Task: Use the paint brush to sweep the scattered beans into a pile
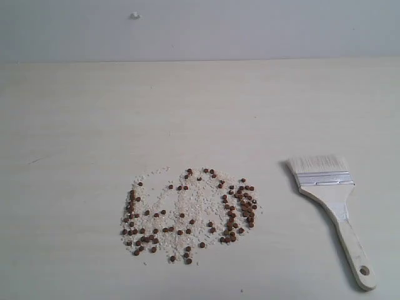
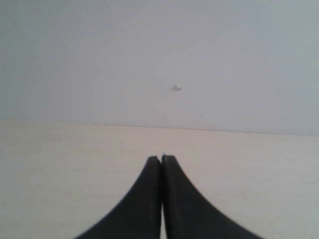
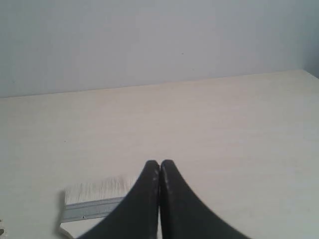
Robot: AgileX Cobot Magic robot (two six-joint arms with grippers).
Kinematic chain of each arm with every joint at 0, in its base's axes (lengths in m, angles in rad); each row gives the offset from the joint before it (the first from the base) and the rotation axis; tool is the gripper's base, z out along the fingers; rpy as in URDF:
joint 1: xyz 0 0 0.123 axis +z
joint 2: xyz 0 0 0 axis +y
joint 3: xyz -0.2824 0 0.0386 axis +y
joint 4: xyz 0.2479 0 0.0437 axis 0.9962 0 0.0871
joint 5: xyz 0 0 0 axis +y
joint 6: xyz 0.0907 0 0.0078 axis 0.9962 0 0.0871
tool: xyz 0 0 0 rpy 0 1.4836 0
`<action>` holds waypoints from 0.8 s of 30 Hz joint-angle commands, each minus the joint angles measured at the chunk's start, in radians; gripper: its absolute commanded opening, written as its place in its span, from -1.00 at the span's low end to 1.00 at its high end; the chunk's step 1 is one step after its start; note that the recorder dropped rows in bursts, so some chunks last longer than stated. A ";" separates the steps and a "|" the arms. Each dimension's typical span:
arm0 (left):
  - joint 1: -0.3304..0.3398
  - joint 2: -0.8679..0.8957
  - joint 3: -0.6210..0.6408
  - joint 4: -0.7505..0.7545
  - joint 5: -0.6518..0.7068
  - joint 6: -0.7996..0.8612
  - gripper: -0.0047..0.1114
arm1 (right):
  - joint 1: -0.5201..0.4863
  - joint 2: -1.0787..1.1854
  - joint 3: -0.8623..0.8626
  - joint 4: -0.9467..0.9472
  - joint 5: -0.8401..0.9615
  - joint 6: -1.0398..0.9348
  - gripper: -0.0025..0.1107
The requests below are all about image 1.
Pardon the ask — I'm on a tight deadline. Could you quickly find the small white wall fixture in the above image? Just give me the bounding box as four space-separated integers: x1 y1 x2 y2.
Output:
130 12 141 19

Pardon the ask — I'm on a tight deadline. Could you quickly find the pile of beans and rice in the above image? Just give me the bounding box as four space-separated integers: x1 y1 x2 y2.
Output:
119 167 263 265

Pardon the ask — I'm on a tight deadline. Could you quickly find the white wooden paint brush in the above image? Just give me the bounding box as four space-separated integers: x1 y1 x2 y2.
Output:
286 154 377 291

